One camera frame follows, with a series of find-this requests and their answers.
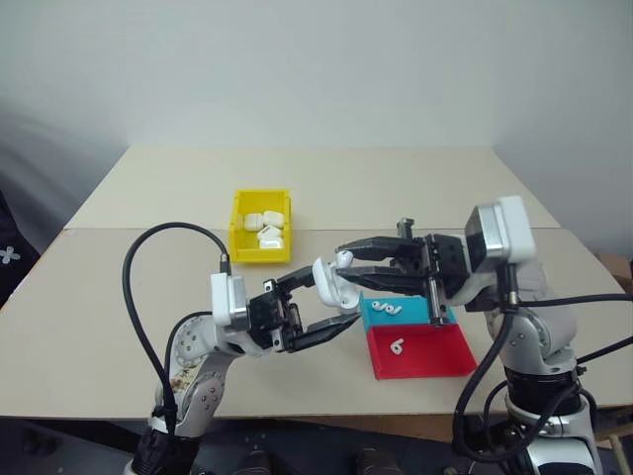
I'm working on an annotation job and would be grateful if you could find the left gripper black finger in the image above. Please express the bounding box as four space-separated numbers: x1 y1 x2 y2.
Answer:
288 313 363 354
274 265 318 299

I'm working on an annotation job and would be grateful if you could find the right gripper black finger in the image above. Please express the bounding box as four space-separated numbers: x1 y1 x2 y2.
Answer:
335 263 431 297
335 236 424 262

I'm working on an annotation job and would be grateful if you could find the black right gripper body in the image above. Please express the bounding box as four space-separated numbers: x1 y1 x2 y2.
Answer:
397 216 470 329

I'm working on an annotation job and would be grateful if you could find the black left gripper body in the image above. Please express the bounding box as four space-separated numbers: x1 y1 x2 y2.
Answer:
244 278 305 354

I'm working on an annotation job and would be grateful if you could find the yellow plastic bin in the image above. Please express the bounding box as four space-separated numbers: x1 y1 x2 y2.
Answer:
227 187 295 266

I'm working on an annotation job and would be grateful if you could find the blue plastic tray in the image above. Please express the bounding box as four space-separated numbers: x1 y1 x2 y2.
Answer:
359 291 462 332

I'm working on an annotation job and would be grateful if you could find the red plastic tray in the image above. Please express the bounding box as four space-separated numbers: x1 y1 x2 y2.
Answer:
364 323 479 381

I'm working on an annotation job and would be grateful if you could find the dark cloth with white flower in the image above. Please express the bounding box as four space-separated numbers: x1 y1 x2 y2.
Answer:
0 186 42 309

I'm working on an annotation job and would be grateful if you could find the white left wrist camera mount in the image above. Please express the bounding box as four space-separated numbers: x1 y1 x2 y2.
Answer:
210 271 247 329

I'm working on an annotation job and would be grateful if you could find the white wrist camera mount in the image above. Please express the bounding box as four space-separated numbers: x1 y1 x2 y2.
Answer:
464 195 538 274
210 271 247 329

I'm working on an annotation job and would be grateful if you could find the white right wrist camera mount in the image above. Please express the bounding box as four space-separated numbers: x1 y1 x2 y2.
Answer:
464 195 538 274

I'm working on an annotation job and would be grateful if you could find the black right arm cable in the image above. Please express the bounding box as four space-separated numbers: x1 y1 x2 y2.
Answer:
453 261 633 475

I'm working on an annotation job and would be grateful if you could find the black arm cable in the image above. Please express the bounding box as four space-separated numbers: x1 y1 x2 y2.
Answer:
122 221 233 436
453 261 633 475

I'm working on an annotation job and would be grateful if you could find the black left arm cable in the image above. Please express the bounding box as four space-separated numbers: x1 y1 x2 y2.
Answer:
122 221 233 436

